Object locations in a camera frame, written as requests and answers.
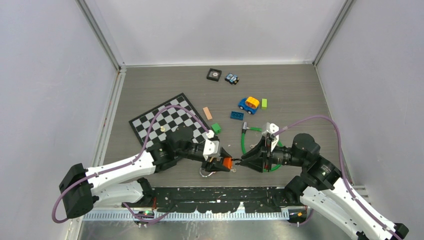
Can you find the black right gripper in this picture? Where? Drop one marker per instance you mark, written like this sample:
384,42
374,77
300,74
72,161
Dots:
260,152

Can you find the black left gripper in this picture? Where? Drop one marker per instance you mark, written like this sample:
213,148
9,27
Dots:
214,164

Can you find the orange black padlock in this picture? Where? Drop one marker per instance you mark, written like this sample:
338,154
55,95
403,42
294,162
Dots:
229,161

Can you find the green cable lock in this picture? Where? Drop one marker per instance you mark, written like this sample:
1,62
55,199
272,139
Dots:
248,133

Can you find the brass padlock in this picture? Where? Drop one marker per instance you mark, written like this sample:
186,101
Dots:
206,172

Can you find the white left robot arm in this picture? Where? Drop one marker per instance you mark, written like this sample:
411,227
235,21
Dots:
83,189

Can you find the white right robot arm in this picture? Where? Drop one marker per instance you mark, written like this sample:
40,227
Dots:
321,186

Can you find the black white chessboard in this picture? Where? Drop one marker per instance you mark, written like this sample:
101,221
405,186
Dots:
171,119

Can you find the green toy brick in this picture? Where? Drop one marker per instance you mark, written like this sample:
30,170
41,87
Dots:
216,128

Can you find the small wooden block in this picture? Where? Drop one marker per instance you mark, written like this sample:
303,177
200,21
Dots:
207,113

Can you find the blue toy brick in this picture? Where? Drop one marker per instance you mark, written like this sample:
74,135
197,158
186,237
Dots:
237,115

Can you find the blue yellow toy car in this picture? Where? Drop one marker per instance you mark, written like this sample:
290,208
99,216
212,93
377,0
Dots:
249,104

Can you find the lime green block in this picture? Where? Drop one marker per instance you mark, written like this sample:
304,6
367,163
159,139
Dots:
264,103

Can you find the black square box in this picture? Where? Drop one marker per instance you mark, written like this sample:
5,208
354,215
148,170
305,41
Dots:
214,74

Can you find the blue owl toy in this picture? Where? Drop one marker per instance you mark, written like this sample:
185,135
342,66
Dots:
232,79

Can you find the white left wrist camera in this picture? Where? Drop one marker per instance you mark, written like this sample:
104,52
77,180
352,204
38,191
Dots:
211,148

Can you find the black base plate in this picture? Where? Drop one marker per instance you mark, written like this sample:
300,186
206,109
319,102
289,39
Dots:
264,199

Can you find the aluminium frame rail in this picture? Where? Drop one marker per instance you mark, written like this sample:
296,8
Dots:
107,120

